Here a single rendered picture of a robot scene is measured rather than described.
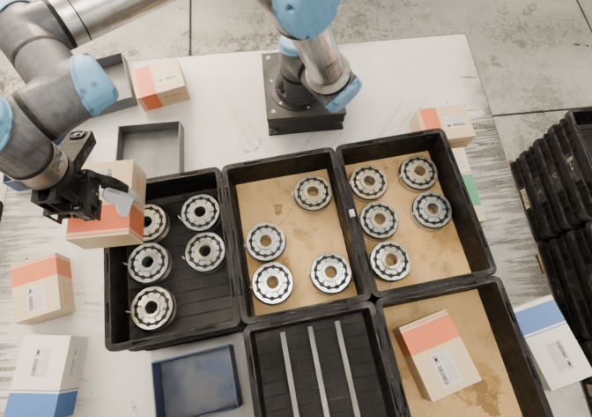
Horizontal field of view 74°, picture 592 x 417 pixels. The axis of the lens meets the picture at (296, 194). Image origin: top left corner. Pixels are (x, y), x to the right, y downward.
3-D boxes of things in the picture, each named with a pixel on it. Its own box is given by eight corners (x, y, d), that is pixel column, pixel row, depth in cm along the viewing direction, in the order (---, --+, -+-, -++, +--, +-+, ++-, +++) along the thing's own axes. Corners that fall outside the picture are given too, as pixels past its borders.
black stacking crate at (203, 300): (122, 203, 111) (104, 187, 100) (227, 184, 113) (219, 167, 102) (127, 352, 96) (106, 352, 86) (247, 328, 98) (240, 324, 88)
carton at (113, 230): (92, 179, 88) (74, 164, 81) (146, 174, 88) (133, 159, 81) (85, 249, 82) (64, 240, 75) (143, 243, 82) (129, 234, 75)
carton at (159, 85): (183, 72, 141) (177, 57, 134) (190, 99, 137) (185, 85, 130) (138, 84, 139) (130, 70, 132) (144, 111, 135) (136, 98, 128)
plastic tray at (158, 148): (123, 133, 132) (117, 125, 127) (184, 128, 132) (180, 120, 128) (118, 209, 122) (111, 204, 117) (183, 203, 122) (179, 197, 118)
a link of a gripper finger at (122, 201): (139, 224, 78) (94, 214, 71) (140, 196, 80) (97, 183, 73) (149, 219, 77) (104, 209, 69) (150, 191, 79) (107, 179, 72)
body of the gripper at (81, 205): (60, 226, 70) (15, 202, 59) (66, 181, 73) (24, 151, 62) (104, 221, 70) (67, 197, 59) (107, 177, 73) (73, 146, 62)
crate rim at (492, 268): (333, 150, 106) (334, 145, 104) (440, 130, 108) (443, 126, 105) (372, 300, 91) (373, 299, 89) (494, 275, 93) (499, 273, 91)
